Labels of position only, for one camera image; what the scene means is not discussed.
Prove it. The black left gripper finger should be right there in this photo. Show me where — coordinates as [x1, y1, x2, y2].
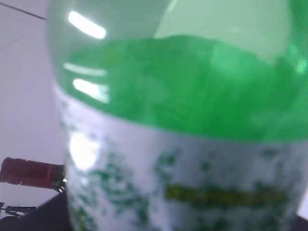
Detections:
[0, 192, 72, 231]

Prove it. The green sprite bottle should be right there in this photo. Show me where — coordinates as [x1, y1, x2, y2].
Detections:
[48, 0, 308, 231]

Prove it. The dark wine bottle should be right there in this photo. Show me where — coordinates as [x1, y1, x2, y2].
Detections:
[0, 157, 66, 193]

